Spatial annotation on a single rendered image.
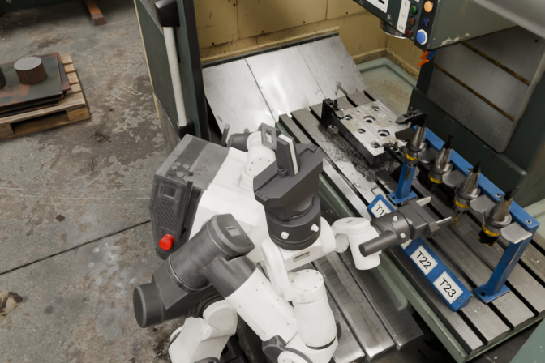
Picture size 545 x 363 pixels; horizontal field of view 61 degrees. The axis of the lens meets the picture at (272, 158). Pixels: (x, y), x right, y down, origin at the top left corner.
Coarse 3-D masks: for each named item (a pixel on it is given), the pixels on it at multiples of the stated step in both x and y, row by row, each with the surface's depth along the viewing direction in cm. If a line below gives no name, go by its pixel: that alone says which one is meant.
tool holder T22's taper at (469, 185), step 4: (472, 168) 126; (472, 172) 124; (480, 172) 124; (468, 176) 126; (472, 176) 125; (476, 176) 124; (464, 180) 128; (468, 180) 126; (472, 180) 125; (476, 180) 125; (464, 184) 128; (468, 184) 126; (472, 184) 126; (476, 184) 126; (464, 188) 128; (468, 188) 127; (472, 188) 127; (476, 188) 127; (468, 192) 128; (472, 192) 127
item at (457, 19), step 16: (400, 0) 120; (448, 0) 109; (464, 0) 111; (384, 16) 128; (416, 16) 117; (448, 16) 112; (464, 16) 114; (480, 16) 117; (496, 16) 120; (416, 32) 118; (432, 32) 114; (448, 32) 116; (464, 32) 118; (480, 32) 121; (496, 32) 125; (432, 48) 117
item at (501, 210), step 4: (500, 200) 118; (504, 200) 117; (508, 200) 117; (512, 200) 117; (496, 204) 120; (500, 204) 118; (504, 204) 117; (508, 204) 117; (492, 208) 122; (496, 208) 120; (500, 208) 118; (504, 208) 118; (508, 208) 118; (492, 212) 121; (496, 212) 120; (500, 212) 119; (504, 212) 119; (508, 212) 119; (492, 216) 121; (496, 216) 120; (500, 216) 120; (504, 216) 119; (508, 216) 120; (500, 220) 120; (504, 220) 120
